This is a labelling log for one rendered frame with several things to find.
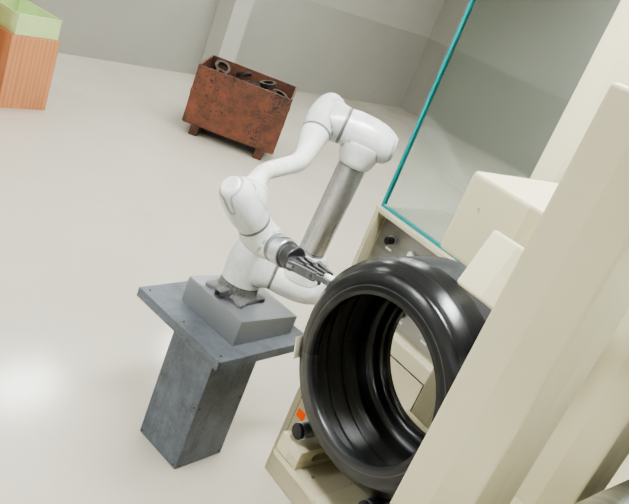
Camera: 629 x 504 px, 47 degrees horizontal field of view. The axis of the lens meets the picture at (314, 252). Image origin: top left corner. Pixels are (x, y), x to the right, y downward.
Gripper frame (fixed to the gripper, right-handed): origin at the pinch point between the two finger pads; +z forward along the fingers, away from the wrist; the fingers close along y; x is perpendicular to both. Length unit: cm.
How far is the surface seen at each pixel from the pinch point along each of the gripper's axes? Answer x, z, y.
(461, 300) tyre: -15.6, 43.4, -5.6
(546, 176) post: -44, 34, 26
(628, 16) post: -83, 40, 26
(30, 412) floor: 108, -117, -23
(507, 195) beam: -45, 65, -36
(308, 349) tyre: 13.6, 9.9, -12.3
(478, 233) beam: -37, 62, -36
